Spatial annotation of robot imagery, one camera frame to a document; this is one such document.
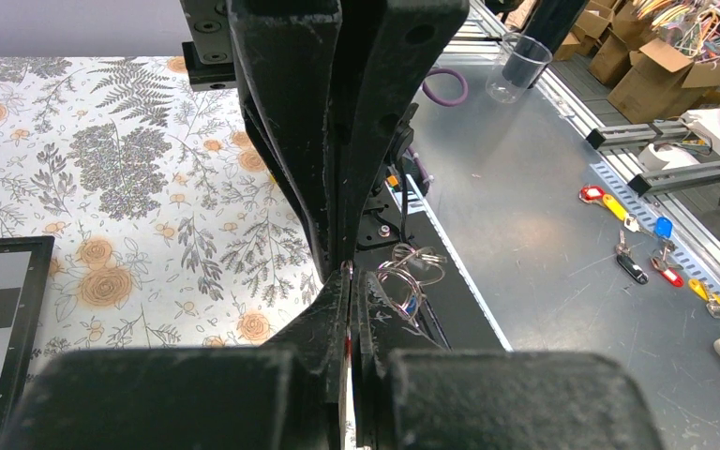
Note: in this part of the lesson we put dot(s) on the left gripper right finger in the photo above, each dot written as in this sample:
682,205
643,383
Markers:
410,393

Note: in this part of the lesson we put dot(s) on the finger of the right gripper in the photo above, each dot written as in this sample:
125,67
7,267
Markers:
385,49
286,50

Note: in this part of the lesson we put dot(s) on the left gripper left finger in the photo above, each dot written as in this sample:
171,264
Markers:
288,393

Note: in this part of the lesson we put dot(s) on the clear plastic cup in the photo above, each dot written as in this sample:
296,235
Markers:
516,66

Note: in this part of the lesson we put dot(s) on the black cylindrical flask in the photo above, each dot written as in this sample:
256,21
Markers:
552,21

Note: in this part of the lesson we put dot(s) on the floral patterned mat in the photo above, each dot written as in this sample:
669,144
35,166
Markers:
168,228

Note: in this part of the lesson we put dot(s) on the spare red key tag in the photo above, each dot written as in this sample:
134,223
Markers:
592,194

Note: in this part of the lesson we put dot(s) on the cardboard box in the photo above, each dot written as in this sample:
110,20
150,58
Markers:
662,83

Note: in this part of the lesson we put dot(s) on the spare yellow key tag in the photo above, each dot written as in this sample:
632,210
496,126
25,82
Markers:
615,207

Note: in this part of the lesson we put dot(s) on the spare black key tag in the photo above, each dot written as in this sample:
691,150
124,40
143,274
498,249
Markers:
634,271

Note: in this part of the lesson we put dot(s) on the spare blue key tag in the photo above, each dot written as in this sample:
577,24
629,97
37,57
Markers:
663,227

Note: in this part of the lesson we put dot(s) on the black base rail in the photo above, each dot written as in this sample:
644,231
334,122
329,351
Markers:
457,311

